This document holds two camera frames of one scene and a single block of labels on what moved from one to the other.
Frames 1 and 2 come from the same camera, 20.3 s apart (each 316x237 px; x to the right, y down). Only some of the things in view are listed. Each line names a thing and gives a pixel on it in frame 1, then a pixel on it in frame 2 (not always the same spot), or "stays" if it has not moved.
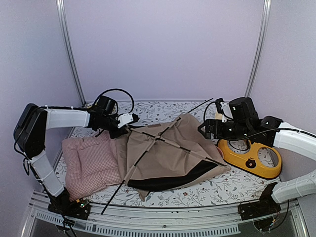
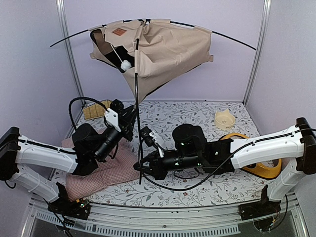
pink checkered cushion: x=91 y=163 stays
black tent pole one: x=149 y=146 → x=138 y=125
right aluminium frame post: x=265 y=22 stays
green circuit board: x=81 y=202 stays
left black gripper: x=114 y=135 → x=126 y=122
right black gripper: x=210 y=123 → x=155 y=168
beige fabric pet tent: x=170 y=155 → x=156 y=53
